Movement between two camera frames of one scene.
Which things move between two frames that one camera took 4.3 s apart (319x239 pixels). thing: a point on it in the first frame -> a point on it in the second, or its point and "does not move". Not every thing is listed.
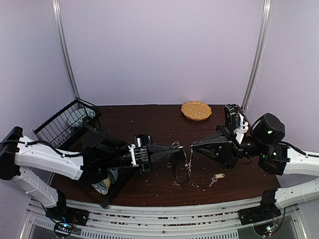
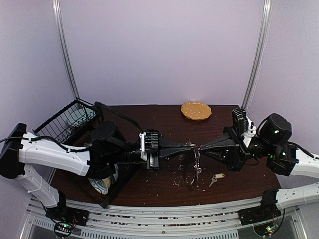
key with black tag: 189,165 -> 197,166
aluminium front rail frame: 220,221 does not move
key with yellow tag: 216,177 does not move
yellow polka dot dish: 196,110 does not move
